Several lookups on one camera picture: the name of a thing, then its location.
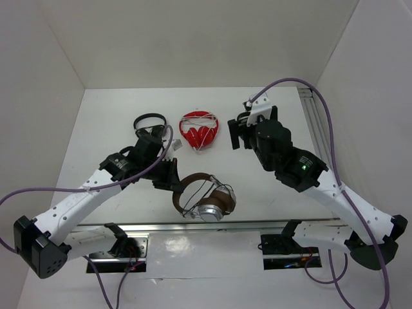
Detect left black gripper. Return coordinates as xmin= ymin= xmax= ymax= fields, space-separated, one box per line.
xmin=141 ymin=156 xmax=183 ymax=192

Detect thin black headphone cable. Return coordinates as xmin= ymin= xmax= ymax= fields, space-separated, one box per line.
xmin=178 ymin=174 xmax=238 ymax=220

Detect brown silver headphones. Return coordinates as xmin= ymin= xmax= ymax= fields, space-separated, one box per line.
xmin=172 ymin=173 xmax=236 ymax=223

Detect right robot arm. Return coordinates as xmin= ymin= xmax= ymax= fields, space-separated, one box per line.
xmin=227 ymin=106 xmax=407 ymax=270

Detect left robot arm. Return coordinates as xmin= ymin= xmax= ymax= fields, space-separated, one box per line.
xmin=14 ymin=135 xmax=181 ymax=279

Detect left black headphones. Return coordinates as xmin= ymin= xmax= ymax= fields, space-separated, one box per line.
xmin=133 ymin=113 xmax=167 ymax=140

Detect red headphones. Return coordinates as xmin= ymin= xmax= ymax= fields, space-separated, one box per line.
xmin=178 ymin=111 xmax=219 ymax=152

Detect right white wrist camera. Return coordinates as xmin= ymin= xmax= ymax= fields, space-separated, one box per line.
xmin=243 ymin=93 xmax=272 ymax=127

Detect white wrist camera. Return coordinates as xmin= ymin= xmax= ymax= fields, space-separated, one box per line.
xmin=168 ymin=138 xmax=182 ymax=151
xmin=243 ymin=93 xmax=272 ymax=127

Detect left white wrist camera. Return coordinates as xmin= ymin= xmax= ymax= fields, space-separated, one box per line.
xmin=168 ymin=138 xmax=182 ymax=151

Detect aluminium rail right side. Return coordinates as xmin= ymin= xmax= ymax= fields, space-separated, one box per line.
xmin=297 ymin=88 xmax=332 ymax=168

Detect aluminium rail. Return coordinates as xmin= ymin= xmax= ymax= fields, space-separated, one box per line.
xmin=297 ymin=88 xmax=332 ymax=168
xmin=73 ymin=219 xmax=290 ymax=234

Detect aluminium rail front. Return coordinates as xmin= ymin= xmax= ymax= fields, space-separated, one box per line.
xmin=73 ymin=219 xmax=290 ymax=234

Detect white cable on red headphones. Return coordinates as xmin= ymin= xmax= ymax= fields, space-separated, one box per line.
xmin=180 ymin=112 xmax=218 ymax=153

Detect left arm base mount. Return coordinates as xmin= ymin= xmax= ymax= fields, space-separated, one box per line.
xmin=88 ymin=232 xmax=149 ymax=274

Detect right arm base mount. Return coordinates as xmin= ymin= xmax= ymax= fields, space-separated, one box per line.
xmin=257 ymin=234 xmax=322 ymax=270

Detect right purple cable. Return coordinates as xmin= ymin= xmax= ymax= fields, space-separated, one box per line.
xmin=247 ymin=77 xmax=390 ymax=309

